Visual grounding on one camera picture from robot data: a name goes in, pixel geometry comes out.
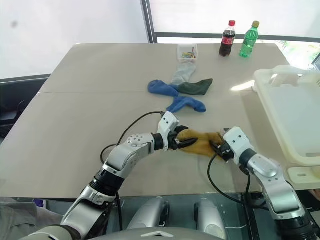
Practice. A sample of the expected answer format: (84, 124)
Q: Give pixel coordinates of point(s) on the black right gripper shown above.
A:
(225, 152)

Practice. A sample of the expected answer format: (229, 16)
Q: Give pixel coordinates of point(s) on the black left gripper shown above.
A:
(173, 142)

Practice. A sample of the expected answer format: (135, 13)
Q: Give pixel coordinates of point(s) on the mustard yellow sock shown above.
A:
(200, 145)

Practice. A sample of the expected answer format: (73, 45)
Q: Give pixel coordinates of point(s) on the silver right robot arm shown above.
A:
(265, 170)

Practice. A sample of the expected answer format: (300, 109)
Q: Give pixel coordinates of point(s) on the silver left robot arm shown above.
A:
(120, 156)

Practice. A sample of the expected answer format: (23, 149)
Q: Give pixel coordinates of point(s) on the blue sock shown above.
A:
(185, 102)
(160, 88)

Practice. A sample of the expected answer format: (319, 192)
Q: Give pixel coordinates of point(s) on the dark green sock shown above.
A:
(195, 87)

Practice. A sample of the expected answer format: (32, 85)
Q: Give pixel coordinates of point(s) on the light grey sock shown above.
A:
(183, 72)

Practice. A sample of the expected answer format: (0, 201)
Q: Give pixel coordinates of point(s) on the white plastic basket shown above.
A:
(287, 112)

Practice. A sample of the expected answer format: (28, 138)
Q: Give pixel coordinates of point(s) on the silver rounded leg cover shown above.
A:
(150, 212)
(208, 217)

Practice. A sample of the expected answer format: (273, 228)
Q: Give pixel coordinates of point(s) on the small colourful clips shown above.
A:
(187, 55)

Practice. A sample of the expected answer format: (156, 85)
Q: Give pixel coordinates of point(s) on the clear plastic box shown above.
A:
(179, 51)

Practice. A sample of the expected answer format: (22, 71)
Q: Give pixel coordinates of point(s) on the red pen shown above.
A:
(193, 48)

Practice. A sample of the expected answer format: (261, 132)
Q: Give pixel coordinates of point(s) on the white plastic tray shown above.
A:
(302, 175)

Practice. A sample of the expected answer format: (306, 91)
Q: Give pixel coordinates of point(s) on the cola bottle red cap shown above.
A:
(227, 40)

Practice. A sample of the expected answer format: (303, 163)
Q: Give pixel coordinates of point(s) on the green bottle yellow cap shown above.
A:
(248, 42)

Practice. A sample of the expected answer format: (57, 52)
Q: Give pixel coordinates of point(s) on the grey robot chest cover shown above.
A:
(150, 235)

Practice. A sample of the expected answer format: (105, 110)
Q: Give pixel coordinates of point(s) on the black chair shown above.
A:
(15, 105)

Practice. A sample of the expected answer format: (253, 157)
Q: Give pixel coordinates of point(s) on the grey fabric clothing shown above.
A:
(17, 217)

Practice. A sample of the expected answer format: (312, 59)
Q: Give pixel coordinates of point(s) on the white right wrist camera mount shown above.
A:
(237, 140)

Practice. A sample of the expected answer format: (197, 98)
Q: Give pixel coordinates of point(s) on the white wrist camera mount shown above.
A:
(166, 122)
(237, 140)

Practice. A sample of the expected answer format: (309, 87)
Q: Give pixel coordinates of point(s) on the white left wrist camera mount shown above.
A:
(166, 122)

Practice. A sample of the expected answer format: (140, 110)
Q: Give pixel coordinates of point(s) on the dark window frame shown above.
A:
(148, 20)

